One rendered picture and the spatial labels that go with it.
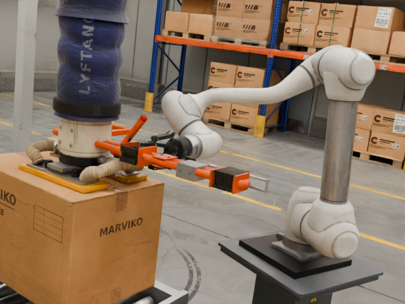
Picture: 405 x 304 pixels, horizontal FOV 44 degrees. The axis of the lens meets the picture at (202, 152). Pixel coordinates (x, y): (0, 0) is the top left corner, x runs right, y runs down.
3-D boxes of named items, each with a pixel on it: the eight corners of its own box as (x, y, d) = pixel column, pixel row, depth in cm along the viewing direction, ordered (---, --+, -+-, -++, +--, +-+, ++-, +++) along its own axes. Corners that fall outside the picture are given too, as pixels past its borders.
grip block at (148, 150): (117, 161, 158) (118, 143, 157) (138, 158, 166) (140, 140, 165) (136, 167, 154) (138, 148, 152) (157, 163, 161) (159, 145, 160)
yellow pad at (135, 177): (62, 163, 189) (62, 149, 188) (82, 160, 197) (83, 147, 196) (127, 184, 170) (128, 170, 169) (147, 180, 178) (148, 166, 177)
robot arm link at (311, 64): (292, 60, 193) (308, 63, 180) (330, 35, 194) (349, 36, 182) (307, 89, 197) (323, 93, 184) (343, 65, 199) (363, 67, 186)
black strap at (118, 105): (38, 107, 169) (38, 95, 168) (91, 105, 187) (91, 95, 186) (83, 118, 156) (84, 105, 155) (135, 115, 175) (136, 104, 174)
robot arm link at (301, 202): (310, 230, 219) (319, 182, 215) (331, 247, 202) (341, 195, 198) (276, 230, 215) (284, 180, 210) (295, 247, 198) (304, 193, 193)
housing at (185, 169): (174, 177, 147) (176, 161, 146) (188, 174, 152) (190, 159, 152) (193, 182, 143) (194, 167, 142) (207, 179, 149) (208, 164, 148)
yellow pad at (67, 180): (17, 169, 174) (18, 155, 173) (42, 166, 182) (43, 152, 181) (83, 194, 155) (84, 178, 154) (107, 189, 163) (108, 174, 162)
